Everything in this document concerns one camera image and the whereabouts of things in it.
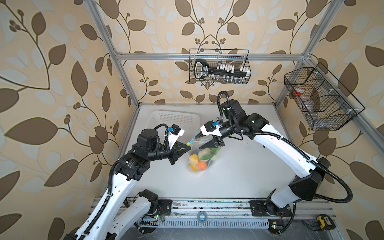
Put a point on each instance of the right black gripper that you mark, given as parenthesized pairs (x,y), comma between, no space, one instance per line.
(213,143)

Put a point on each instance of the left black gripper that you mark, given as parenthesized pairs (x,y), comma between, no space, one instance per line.
(177,150)

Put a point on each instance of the white garlic toy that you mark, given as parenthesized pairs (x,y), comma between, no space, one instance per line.
(203,153)

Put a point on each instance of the yellow lemon toy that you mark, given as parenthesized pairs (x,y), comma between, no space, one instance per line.
(194,159)

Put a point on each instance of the clear zip top bag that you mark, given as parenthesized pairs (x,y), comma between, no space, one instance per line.
(194,143)

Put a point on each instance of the orange toy fruit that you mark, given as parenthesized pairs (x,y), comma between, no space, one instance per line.
(201,165)

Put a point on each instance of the white plastic basket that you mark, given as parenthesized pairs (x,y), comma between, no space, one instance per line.
(190,123)

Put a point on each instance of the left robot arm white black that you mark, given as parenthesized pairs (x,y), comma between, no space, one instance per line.
(105,223)

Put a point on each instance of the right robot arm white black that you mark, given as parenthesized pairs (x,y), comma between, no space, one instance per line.
(309,171)

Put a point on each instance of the blue tape roll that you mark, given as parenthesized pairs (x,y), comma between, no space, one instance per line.
(202,217)

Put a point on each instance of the black tool with white pieces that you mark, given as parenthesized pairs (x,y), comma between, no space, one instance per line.
(202,69)

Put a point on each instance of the red capped clear container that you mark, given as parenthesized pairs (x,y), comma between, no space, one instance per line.
(298,92)

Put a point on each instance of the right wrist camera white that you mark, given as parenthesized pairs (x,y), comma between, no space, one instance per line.
(211,128)

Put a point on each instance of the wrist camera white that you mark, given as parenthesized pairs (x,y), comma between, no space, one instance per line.
(174,132)
(211,128)

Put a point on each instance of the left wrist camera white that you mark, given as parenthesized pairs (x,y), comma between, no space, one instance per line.
(174,132)

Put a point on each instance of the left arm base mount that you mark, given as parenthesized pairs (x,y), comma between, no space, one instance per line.
(162,207)

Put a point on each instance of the black wire basket back wall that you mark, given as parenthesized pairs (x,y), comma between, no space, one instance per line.
(237,57)

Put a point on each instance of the black wire basket wall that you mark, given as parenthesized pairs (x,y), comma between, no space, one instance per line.
(237,57)
(328,104)

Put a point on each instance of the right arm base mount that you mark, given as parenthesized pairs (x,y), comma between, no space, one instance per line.
(261,208)

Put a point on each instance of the black wire basket right wall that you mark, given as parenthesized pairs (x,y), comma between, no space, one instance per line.
(328,104)

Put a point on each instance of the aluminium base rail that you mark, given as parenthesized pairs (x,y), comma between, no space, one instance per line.
(231,214)

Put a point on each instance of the yellow tape measure on rail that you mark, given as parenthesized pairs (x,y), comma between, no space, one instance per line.
(325,222)

